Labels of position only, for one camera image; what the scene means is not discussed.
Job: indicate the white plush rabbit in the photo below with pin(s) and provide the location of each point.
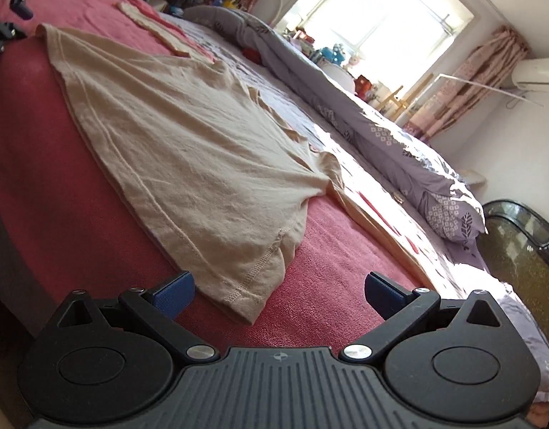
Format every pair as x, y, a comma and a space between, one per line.
355, 60

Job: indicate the window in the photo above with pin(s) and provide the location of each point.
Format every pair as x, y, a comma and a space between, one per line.
381, 9

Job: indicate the thin white frame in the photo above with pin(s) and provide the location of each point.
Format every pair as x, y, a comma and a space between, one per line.
480, 84

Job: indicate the beige t-shirt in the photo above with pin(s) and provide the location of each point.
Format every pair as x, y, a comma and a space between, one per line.
176, 143

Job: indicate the white air conditioner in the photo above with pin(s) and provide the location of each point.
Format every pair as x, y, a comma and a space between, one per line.
538, 73

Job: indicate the wooden easel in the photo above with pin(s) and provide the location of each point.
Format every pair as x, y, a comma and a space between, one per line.
396, 102

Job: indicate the dark glitter footboard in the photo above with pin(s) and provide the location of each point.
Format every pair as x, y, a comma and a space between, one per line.
524, 268

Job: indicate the pink blanket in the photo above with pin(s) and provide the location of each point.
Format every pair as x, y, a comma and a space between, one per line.
42, 165

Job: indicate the windowsill toy clutter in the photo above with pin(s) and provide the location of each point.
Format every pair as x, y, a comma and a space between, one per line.
373, 91

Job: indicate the light purple bed sheet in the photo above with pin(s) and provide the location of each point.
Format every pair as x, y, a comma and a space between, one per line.
453, 272

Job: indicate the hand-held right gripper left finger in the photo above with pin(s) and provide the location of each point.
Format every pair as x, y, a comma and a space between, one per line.
174, 295

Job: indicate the white chair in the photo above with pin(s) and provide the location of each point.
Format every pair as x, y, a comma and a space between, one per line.
337, 73

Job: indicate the blue plush toy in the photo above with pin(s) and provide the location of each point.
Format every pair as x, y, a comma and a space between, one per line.
335, 56

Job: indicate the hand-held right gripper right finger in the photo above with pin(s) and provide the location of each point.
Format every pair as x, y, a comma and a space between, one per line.
384, 297

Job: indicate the red box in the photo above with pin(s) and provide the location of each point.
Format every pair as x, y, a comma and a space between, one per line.
362, 86

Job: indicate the grey leaf-print duvet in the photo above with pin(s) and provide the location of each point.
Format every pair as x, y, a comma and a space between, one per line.
390, 143

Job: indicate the red cloth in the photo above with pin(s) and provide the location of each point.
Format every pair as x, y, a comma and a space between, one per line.
253, 55

